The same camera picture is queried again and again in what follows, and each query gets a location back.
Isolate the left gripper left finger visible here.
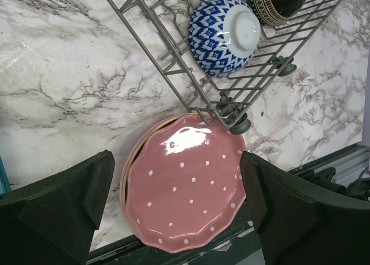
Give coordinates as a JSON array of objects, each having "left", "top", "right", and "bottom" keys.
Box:
[{"left": 1, "top": 150, "right": 115, "bottom": 264}]

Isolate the red blue patterned bowl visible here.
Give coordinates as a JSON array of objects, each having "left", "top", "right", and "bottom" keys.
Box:
[{"left": 188, "top": 0, "right": 261, "bottom": 77}]

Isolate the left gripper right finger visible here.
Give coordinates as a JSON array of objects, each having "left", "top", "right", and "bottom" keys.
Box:
[{"left": 240, "top": 152, "right": 369, "bottom": 264}]

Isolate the brown patterned bowl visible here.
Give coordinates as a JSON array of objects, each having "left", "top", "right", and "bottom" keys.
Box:
[{"left": 246, "top": 0, "right": 306, "bottom": 26}]

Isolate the cream yellow round plate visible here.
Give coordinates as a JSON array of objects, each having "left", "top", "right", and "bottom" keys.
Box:
[{"left": 124, "top": 115, "right": 213, "bottom": 236}]

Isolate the aluminium frame rail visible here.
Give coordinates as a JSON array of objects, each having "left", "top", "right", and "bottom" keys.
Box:
[{"left": 314, "top": 147, "right": 369, "bottom": 186}]

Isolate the grey wire dish rack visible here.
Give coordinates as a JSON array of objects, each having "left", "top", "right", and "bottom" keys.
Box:
[{"left": 107, "top": 0, "right": 343, "bottom": 135}]

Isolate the pink plate under stack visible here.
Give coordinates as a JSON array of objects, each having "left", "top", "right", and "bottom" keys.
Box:
[{"left": 119, "top": 112, "right": 191, "bottom": 219}]

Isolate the pink polka dot plate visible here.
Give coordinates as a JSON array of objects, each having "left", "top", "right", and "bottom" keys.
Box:
[{"left": 125, "top": 115, "right": 246, "bottom": 253}]

